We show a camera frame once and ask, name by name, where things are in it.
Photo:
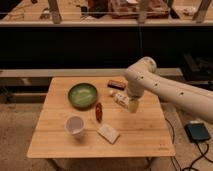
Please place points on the brown tray on shelf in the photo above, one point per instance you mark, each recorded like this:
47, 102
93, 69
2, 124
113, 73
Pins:
130, 9

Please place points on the wooden table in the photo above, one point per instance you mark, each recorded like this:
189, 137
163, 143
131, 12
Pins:
142, 134

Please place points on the green ceramic bowl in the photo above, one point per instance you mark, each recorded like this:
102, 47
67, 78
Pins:
82, 95

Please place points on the wooden workbench shelf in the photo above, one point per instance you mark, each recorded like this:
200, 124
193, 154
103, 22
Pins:
95, 13

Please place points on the beige sponge block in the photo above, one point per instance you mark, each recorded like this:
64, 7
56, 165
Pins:
109, 133

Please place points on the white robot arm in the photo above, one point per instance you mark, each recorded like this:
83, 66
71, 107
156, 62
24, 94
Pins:
141, 76

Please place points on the red oblong object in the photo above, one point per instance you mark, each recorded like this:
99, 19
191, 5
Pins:
98, 111

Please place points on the dark brown rectangular block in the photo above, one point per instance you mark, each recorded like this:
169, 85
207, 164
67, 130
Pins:
116, 84

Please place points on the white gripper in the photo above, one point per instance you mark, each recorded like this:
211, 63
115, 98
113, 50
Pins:
124, 100

